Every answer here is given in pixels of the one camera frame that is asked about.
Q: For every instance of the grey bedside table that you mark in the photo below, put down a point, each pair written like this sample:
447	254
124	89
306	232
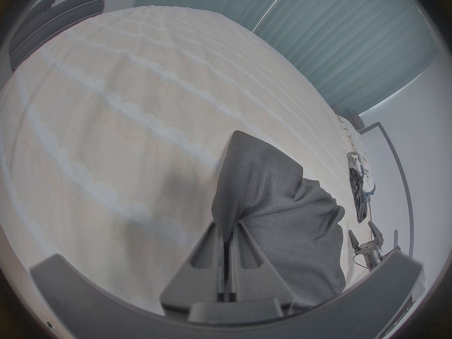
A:
349	117

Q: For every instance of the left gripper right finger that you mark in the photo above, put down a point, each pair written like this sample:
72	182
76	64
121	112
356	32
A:
257	277

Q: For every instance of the black satin garment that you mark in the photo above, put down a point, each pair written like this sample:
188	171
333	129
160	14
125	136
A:
360	200

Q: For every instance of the black T-shirt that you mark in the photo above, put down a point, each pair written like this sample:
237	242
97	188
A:
282	207

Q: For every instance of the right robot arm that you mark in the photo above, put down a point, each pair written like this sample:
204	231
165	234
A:
374	260

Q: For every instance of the white printed pillow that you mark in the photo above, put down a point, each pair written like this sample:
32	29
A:
355	136

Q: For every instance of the pile of clothes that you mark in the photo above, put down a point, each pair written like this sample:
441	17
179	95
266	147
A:
367	182

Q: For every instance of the bed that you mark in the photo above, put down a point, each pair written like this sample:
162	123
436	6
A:
141	118

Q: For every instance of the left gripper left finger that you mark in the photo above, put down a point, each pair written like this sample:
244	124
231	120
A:
197	277

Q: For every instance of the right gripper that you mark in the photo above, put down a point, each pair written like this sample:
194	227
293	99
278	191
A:
369	247

